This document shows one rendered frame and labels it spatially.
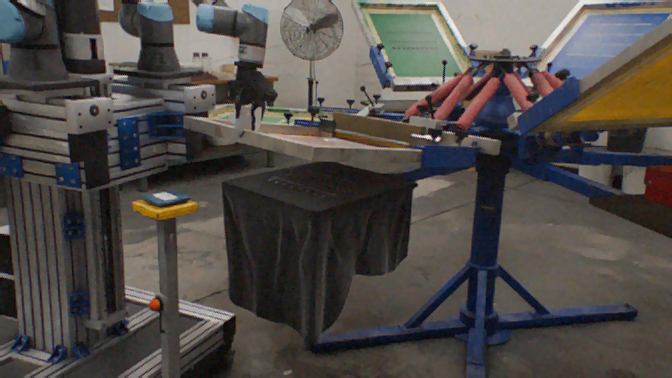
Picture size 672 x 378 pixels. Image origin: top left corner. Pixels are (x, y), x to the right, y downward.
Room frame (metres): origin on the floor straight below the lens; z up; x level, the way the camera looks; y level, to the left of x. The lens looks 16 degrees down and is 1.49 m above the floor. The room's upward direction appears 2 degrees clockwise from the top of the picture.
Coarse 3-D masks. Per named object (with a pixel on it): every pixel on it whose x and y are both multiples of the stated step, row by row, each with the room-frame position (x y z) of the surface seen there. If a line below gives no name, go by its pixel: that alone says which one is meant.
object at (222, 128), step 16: (192, 128) 1.93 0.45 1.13; (208, 128) 1.87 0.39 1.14; (224, 128) 1.82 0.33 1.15; (272, 128) 2.18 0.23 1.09; (288, 128) 2.24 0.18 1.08; (304, 128) 2.29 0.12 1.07; (256, 144) 1.72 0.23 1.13; (272, 144) 1.67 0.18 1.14; (288, 144) 1.63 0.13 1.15; (304, 144) 1.60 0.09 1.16; (320, 160) 1.58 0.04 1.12; (336, 160) 1.63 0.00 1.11; (352, 160) 1.68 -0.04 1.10; (368, 160) 1.72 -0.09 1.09; (384, 160) 1.78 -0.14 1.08; (400, 160) 1.83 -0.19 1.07; (416, 160) 1.89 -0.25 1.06
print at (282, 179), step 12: (276, 180) 2.00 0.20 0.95; (288, 180) 2.00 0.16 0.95; (300, 180) 2.01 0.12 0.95; (312, 180) 2.01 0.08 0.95; (324, 180) 2.02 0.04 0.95; (336, 180) 2.02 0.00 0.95; (348, 180) 2.03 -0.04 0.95; (312, 192) 1.87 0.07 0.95; (324, 192) 1.87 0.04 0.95; (336, 192) 1.88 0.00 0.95; (348, 192) 1.88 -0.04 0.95
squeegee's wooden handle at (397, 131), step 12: (336, 120) 2.31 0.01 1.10; (348, 120) 2.27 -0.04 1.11; (360, 120) 2.24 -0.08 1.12; (372, 120) 2.20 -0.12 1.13; (384, 120) 2.17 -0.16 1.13; (360, 132) 2.23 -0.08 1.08; (372, 132) 2.19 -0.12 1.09; (384, 132) 2.15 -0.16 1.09; (396, 132) 2.12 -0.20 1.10; (408, 132) 2.08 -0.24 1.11; (420, 132) 2.05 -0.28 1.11
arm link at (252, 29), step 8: (248, 8) 1.80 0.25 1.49; (256, 8) 1.80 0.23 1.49; (264, 8) 1.81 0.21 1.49; (240, 16) 1.80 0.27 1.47; (248, 16) 1.80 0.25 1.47; (256, 16) 1.79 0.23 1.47; (264, 16) 1.81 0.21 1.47; (240, 24) 1.79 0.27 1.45; (248, 24) 1.79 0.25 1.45; (256, 24) 1.79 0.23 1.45; (264, 24) 1.81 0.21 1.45; (240, 32) 1.80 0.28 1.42; (248, 32) 1.79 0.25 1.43; (256, 32) 1.79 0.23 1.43; (264, 32) 1.81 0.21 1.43; (240, 40) 1.80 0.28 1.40; (248, 40) 1.79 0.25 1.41; (256, 40) 1.79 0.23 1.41; (264, 40) 1.81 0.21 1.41
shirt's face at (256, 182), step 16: (256, 176) 2.04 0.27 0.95; (272, 176) 2.05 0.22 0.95; (336, 176) 2.08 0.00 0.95; (352, 176) 2.08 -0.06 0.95; (368, 176) 2.09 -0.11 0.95; (384, 176) 2.09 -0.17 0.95; (272, 192) 1.86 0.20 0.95; (288, 192) 1.86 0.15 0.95; (304, 192) 1.87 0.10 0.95; (352, 192) 1.88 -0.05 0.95; (368, 192) 1.89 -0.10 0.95; (320, 208) 1.71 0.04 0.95
